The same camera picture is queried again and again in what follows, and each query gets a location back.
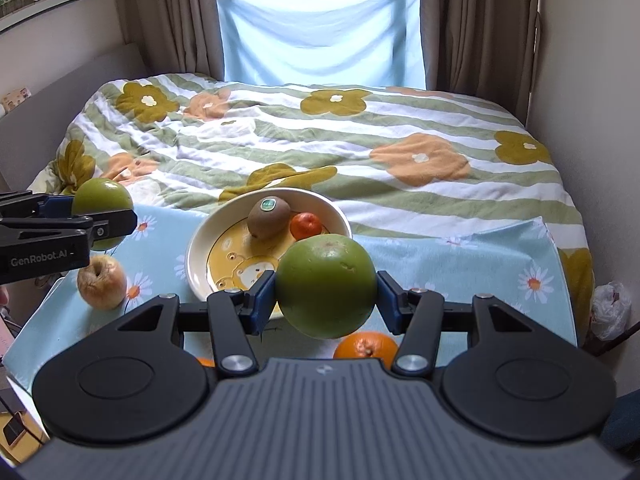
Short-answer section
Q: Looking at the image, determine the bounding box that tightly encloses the small tangerine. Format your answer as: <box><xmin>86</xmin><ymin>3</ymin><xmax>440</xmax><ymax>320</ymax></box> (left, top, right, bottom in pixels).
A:
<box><xmin>290</xmin><ymin>212</ymin><xmax>324</xmax><ymax>241</ymax></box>

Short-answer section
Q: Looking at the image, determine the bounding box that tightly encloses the small patterned box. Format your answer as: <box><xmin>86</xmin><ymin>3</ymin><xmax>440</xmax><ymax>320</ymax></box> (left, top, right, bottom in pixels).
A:
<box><xmin>0</xmin><ymin>87</ymin><xmax>32</xmax><ymax>113</ymax></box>

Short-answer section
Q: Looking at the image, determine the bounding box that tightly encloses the grey headboard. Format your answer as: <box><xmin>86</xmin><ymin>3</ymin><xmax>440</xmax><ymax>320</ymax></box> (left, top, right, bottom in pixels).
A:
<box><xmin>0</xmin><ymin>42</ymin><xmax>148</xmax><ymax>191</ymax></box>

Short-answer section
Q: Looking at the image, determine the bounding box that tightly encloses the yellow box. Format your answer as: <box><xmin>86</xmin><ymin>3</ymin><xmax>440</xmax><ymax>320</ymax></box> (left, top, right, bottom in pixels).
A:
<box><xmin>0</xmin><ymin>405</ymin><xmax>51</xmax><ymax>461</ymax></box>

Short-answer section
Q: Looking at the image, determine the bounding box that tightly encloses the white plastic bag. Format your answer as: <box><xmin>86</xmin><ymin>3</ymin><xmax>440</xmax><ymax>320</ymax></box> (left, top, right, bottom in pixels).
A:
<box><xmin>590</xmin><ymin>281</ymin><xmax>633</xmax><ymax>342</ymax></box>

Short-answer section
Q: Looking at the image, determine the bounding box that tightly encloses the light blue window cloth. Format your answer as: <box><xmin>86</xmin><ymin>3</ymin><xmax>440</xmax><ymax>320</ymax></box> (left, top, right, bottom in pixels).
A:
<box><xmin>214</xmin><ymin>0</ymin><xmax>428</xmax><ymax>92</ymax></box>

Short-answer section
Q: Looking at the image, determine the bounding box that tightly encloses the wrinkled yellow apple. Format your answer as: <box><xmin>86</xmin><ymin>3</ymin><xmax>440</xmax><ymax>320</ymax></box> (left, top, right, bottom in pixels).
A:
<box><xmin>76</xmin><ymin>254</ymin><xmax>127</xmax><ymax>309</ymax></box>

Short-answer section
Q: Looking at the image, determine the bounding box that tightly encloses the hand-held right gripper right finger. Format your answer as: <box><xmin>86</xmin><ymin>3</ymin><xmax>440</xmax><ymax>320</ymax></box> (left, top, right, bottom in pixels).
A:
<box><xmin>376</xmin><ymin>270</ymin><xmax>535</xmax><ymax>377</ymax></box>

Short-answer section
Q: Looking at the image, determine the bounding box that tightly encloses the cream bowl with yellow print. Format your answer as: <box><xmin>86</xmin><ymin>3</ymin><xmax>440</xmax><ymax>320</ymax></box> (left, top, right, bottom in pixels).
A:
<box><xmin>185</xmin><ymin>187</ymin><xmax>352</xmax><ymax>321</ymax></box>

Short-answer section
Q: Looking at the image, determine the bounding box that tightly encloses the brown kiwi with sticker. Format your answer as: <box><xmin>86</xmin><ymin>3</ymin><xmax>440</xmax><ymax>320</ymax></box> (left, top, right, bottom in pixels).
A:
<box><xmin>247</xmin><ymin>196</ymin><xmax>292</xmax><ymax>240</ymax></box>

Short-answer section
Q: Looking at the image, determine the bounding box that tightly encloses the striped floral blanket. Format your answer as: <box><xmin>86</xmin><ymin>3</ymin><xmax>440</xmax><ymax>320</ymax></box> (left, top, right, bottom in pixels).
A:
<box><xmin>27</xmin><ymin>72</ymin><xmax>597</xmax><ymax>348</ymax></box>

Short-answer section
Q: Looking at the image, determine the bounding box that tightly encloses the light blue daisy tablecloth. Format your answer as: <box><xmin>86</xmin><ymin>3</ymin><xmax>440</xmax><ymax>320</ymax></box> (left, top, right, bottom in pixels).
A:
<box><xmin>2</xmin><ymin>202</ymin><xmax>581</xmax><ymax>391</ymax></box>

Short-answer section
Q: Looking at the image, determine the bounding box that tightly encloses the green apple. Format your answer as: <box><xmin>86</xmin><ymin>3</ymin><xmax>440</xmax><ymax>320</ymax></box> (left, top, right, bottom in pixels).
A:
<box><xmin>276</xmin><ymin>233</ymin><xmax>379</xmax><ymax>339</ymax></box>
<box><xmin>71</xmin><ymin>177</ymin><xmax>135</xmax><ymax>252</ymax></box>

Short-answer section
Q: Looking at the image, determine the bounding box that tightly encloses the brown curtain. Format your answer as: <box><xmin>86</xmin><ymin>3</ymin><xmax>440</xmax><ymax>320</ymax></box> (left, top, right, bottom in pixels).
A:
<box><xmin>107</xmin><ymin>0</ymin><xmax>226</xmax><ymax>81</ymax></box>
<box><xmin>420</xmin><ymin>0</ymin><xmax>543</xmax><ymax>126</ymax></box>

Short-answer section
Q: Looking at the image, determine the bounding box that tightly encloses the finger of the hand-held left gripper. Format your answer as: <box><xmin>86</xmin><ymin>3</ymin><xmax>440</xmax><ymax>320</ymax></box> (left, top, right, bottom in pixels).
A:
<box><xmin>0</xmin><ymin>210</ymin><xmax>139</xmax><ymax>252</ymax></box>
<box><xmin>0</xmin><ymin>191</ymin><xmax>77</xmax><ymax>219</ymax></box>

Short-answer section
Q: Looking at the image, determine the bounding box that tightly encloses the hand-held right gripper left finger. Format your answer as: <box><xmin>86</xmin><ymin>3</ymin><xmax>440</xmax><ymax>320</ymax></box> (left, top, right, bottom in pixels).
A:
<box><xmin>116</xmin><ymin>270</ymin><xmax>277</xmax><ymax>380</ymax></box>

